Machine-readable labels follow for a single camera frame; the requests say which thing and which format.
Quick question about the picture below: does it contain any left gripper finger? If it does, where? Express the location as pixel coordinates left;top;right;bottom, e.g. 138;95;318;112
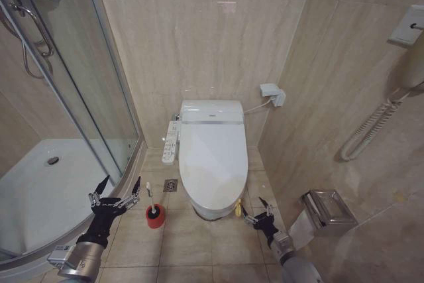
88;175;111;208
115;176;142;209

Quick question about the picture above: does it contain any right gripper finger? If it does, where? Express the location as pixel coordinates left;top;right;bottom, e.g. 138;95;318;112
258;196;275;217
240;205;259;225

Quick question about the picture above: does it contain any white toilet brush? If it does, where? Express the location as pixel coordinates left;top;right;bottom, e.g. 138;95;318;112
145;182;158;215

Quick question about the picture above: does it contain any red toilet brush holder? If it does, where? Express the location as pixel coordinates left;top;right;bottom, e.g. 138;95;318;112
145;205;166;229

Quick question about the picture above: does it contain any white toilet paper sheet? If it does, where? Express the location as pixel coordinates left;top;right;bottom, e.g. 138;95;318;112
288;211;325;251

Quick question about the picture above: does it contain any steel toilet paper holder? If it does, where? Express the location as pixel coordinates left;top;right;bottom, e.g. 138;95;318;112
300;189;359;237

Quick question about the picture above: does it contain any white toilet lid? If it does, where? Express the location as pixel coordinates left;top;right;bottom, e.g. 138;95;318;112
178;121;249;211

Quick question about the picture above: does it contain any white toilet body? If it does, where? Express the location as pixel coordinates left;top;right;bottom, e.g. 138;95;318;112
180;98;245;221

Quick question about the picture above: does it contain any steel floor drain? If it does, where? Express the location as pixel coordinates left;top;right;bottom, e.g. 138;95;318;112
163;178;179;194

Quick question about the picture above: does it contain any white shower tray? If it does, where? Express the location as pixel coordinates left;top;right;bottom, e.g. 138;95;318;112
0;138;148;266

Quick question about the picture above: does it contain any white bidet control panel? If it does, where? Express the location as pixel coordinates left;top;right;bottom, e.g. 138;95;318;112
162;120;180;165

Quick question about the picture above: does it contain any white toilet power cable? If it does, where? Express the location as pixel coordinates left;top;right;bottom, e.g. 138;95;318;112
242;99;274;115

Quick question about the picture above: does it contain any white wall outlet box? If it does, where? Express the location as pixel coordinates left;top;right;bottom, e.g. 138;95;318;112
258;82;287;108

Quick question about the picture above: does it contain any glass shower enclosure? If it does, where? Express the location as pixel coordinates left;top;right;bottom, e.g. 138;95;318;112
0;0;144;186

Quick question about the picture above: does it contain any chrome shower door handle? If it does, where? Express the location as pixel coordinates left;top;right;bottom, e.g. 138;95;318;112
9;0;54;58

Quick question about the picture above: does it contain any cream wall handset unit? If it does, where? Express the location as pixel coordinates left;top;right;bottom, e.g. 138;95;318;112
386;4;424;91

